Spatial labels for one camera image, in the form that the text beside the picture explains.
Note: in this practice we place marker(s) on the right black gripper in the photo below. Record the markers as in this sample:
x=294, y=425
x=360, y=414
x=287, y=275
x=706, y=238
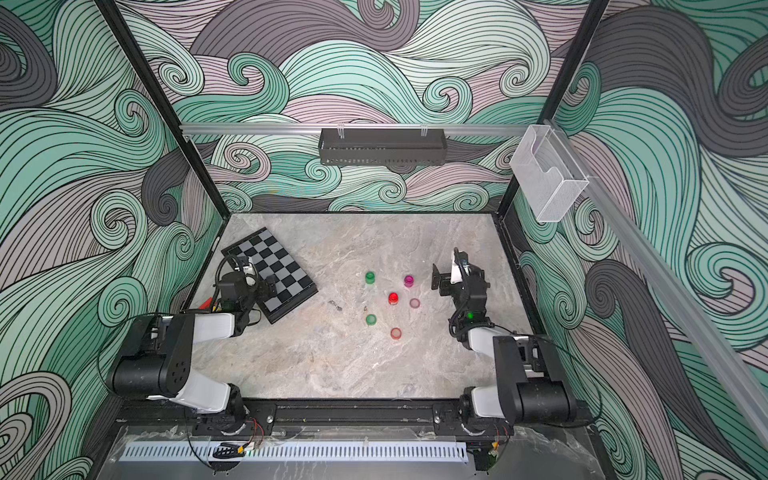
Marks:
x=453, y=283

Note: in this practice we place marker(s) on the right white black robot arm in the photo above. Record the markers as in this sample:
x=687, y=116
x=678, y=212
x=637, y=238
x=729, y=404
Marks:
x=530, y=386

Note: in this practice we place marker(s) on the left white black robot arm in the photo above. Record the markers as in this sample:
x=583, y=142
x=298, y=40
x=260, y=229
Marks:
x=154, y=361

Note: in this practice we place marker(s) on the black white chessboard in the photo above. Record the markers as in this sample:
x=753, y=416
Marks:
x=271, y=261

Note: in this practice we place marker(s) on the black wall tray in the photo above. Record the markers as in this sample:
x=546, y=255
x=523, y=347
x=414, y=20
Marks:
x=382, y=147

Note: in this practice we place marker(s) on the clear plastic wall holder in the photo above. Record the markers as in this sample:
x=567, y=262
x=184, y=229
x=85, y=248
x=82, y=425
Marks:
x=547, y=168

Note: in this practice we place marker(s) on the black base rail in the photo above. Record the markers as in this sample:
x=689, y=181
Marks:
x=329, y=412

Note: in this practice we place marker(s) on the white slotted cable duct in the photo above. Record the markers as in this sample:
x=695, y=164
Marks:
x=301, y=451

